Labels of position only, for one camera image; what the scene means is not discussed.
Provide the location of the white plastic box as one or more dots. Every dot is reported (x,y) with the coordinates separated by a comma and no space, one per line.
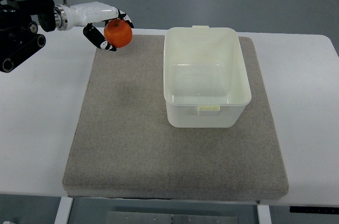
(205,79)

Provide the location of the white table leg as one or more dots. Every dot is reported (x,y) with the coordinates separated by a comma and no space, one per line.
(264,215)
(64,209)

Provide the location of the grey felt mat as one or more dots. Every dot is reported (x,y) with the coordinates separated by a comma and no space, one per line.
(124,146)

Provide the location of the left white table leg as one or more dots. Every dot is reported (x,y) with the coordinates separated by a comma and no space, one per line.
(64,209)

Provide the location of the right white table leg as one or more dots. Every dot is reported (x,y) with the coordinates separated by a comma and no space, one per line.
(264,215)

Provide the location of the black table control panel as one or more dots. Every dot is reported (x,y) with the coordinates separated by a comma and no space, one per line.
(314,210)

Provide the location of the orange fruit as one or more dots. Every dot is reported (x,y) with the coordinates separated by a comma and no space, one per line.
(118,33)

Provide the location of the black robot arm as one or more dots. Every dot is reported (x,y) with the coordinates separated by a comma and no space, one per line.
(20,22)

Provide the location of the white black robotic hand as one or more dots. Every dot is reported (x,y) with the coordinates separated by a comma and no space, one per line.
(93,17)

